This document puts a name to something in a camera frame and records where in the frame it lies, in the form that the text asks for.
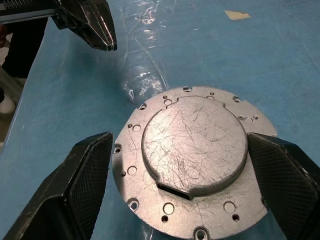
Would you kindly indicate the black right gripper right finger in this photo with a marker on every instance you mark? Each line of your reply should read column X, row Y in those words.
column 290, row 185

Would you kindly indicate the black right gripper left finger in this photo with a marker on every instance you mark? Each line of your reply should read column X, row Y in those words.
column 62, row 190

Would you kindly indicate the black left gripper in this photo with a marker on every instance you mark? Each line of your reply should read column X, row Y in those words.
column 27, row 12

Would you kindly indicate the round silver metal motor lid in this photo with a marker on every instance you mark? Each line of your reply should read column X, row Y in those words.
column 195, row 145

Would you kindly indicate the person in dark trousers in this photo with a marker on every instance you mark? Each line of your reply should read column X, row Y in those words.
column 25, row 50

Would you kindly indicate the clear plastic film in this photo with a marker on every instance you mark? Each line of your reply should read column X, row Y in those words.
column 147, row 82

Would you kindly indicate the tan paper tape piece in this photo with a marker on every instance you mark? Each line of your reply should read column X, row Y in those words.
column 236, row 14

